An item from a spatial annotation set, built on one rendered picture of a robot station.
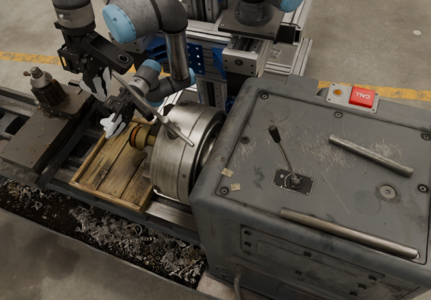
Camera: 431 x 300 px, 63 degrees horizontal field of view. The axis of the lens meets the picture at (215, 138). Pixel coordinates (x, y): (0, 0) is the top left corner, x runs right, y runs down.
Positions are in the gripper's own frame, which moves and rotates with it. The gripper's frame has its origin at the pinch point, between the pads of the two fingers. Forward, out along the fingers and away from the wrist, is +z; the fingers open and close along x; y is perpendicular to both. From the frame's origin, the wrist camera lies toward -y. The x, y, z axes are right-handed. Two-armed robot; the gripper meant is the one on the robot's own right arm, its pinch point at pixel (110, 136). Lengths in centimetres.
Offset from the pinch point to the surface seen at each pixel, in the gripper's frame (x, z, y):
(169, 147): 13.1, 4.9, -27.2
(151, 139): 2.5, -1.8, -15.5
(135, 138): 2.1, -0.7, -9.8
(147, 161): 1.6, 5.7, -17.7
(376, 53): -107, -199, -89
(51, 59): -104, -110, 170
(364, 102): 18, -23, -74
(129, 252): -51, 23, -4
